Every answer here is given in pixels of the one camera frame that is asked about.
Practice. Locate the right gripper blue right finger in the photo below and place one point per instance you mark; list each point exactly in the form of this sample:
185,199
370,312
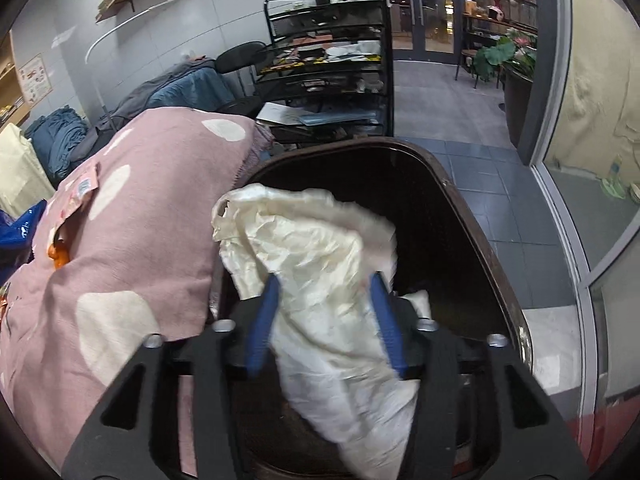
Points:
388,326

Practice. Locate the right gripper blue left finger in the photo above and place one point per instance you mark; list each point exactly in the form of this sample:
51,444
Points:
258,335

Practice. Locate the cream plastic bag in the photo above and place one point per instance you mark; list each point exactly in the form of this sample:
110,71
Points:
332,363

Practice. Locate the brown plastic trash bin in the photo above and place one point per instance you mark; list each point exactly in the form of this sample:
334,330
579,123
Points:
465,339

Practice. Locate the pink polka dot blanket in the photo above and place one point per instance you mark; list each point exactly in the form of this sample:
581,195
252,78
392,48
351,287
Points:
142,262

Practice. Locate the black metal utility cart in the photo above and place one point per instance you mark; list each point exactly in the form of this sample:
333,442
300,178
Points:
327,73

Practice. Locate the pink snack wrapper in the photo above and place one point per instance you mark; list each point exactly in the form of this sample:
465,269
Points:
79,194

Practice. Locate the massage bed with blue cover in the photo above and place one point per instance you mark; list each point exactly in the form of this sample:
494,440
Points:
190,84

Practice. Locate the dark blue snack wrapper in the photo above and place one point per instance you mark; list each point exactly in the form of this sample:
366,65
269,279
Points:
16,237

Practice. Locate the potted green plant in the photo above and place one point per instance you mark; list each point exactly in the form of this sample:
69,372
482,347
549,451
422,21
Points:
512,60

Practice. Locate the cream towel on chair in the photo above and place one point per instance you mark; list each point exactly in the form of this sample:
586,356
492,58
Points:
23,182

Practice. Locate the pile of blue towels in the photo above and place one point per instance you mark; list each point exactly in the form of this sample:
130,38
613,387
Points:
53,138

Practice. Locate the glass double door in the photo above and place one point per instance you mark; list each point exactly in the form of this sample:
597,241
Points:
426,30

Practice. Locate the wooden cubby shelf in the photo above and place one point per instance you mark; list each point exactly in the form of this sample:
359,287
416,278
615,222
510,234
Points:
14,108

